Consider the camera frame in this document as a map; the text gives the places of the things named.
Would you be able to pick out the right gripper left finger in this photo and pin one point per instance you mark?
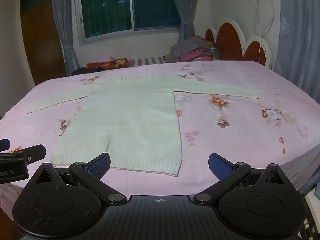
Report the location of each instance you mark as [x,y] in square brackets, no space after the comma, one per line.
[88,175]

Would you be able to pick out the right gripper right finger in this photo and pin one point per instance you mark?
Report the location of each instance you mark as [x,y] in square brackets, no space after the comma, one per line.
[230,175]

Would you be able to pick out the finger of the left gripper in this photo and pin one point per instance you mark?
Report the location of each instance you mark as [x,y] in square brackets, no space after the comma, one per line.
[34,154]
[4,144]

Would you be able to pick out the cream knitted sweater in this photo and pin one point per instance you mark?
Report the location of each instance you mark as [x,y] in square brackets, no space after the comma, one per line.
[133,120]

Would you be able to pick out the pile of folded clothes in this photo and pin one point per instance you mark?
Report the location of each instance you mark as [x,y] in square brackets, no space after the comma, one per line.
[195,48]

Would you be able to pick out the pink floral bed sheet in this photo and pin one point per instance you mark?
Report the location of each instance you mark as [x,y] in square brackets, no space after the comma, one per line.
[281,126]

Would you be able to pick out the black garment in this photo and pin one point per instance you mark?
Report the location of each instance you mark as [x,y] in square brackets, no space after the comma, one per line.
[85,70]

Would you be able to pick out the brown wooden door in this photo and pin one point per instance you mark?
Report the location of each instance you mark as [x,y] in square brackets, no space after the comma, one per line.
[41,40]

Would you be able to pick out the red orange patterned cloth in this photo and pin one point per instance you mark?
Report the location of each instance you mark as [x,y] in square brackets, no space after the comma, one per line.
[113,64]

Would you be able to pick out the grey white striped cloth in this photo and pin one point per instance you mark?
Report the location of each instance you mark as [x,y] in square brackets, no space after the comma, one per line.
[145,61]

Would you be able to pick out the blue lace curtain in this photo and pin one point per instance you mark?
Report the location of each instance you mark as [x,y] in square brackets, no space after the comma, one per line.
[298,48]

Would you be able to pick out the red white scalloped headboard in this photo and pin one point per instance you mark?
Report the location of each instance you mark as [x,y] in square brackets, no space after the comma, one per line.
[231,44]

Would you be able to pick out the aluminium framed window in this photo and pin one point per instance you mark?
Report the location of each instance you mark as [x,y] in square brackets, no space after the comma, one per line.
[100,19]

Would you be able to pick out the left grey curtain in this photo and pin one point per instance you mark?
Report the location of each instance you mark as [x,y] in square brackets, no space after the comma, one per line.
[62,11]

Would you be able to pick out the grey curtain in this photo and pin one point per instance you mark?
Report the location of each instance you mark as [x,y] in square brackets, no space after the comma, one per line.
[62,11]
[185,10]

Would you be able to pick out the right grey curtain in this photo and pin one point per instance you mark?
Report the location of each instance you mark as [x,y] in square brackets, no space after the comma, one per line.
[185,10]

